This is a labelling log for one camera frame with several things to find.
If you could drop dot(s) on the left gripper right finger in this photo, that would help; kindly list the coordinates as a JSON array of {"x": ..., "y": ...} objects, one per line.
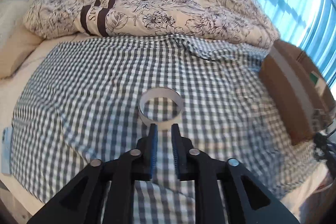
[{"x": 225, "y": 191}]

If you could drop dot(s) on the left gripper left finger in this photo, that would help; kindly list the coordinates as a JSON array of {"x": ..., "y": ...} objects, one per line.
[{"x": 103, "y": 192}]

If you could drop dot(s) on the green white medicine box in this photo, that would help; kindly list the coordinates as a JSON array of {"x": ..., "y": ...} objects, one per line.
[{"x": 319, "y": 82}]

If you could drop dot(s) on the light blue smartphone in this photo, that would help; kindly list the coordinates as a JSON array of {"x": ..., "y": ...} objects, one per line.
[{"x": 6, "y": 151}]

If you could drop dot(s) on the checkered gingham cloth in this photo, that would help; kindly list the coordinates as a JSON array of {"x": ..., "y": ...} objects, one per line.
[{"x": 131, "y": 82}]

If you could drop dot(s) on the brown cardboard box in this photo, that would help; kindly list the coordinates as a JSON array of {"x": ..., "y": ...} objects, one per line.
[{"x": 304, "y": 110}]

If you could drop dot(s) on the beige pillow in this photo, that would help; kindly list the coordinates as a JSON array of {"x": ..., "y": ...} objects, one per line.
[{"x": 16, "y": 48}]

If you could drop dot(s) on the blue curtain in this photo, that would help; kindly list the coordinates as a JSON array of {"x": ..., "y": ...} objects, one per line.
[{"x": 309, "y": 25}]

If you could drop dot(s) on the floral beige duvet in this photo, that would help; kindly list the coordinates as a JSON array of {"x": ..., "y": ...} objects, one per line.
[{"x": 234, "y": 21}]

